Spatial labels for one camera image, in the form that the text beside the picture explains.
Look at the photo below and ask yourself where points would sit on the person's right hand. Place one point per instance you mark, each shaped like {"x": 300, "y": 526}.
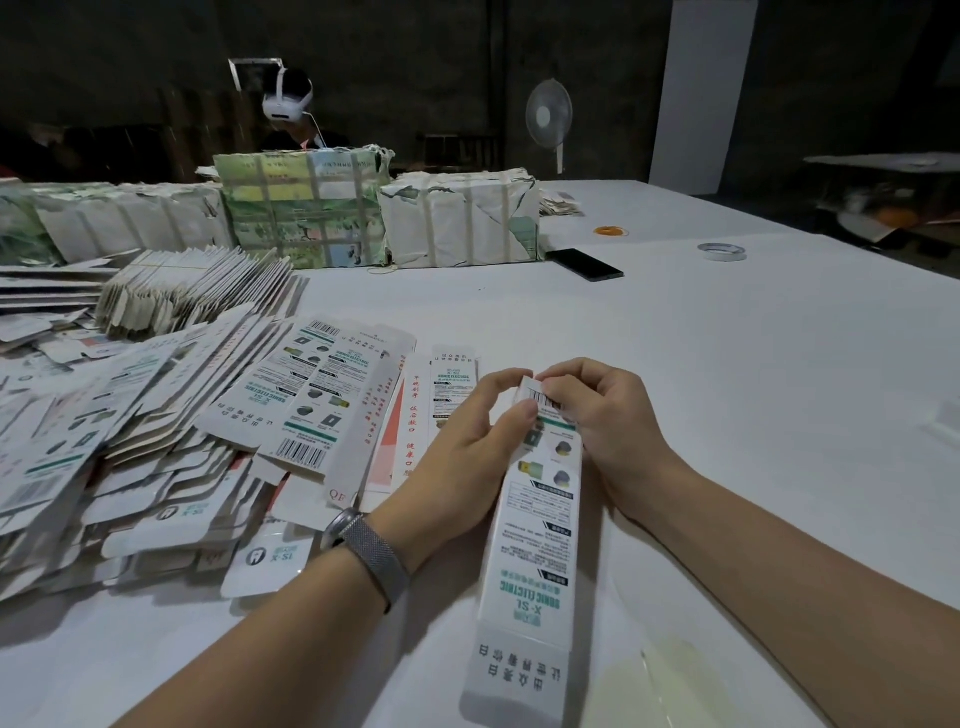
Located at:
{"x": 615, "y": 428}

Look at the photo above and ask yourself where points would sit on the person's left hand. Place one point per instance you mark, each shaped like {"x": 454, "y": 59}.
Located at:
{"x": 450, "y": 473}

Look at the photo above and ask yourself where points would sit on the toothbrush carton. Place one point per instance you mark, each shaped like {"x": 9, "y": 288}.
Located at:
{"x": 528, "y": 600}

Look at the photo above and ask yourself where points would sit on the pile of cartons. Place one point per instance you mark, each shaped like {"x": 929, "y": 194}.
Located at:
{"x": 150, "y": 435}

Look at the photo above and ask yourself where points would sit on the fanned stack of white cartons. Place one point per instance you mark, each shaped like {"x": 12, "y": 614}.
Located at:
{"x": 195, "y": 288}

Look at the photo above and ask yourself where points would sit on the person's left forearm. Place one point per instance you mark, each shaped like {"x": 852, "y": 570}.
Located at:
{"x": 270, "y": 653}

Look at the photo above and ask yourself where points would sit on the person's right forearm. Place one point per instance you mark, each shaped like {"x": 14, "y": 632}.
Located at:
{"x": 810, "y": 600}

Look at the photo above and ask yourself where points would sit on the grey band wristwatch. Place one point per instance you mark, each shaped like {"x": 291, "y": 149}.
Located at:
{"x": 375, "y": 555}

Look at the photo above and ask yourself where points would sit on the black smartphone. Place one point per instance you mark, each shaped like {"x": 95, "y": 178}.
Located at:
{"x": 582, "y": 264}

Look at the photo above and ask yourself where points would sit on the small orange tape roll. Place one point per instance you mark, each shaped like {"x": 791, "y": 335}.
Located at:
{"x": 609, "y": 231}

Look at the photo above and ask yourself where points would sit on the white tape roll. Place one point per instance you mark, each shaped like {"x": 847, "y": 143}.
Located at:
{"x": 702, "y": 251}

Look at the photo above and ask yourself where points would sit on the small white paper stack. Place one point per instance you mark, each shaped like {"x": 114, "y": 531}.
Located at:
{"x": 558, "y": 204}

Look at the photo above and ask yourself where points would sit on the green printed wrapped bundle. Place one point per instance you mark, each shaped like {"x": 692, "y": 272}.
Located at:
{"x": 300, "y": 207}

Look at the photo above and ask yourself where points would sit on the dark wooden chair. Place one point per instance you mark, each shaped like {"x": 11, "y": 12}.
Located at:
{"x": 458, "y": 150}

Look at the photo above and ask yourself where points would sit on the white standing fan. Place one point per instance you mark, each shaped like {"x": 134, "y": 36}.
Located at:
{"x": 549, "y": 111}

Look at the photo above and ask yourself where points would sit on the white board panel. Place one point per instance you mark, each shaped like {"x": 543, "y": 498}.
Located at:
{"x": 702, "y": 98}

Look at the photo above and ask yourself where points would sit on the cluttered side table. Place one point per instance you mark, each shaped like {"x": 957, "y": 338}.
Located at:
{"x": 885, "y": 210}

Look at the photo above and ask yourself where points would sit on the row of white wrapped bundles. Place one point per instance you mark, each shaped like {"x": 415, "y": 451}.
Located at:
{"x": 105, "y": 222}

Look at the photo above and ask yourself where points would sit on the white head-mounted camera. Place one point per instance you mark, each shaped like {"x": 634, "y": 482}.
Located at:
{"x": 285, "y": 102}

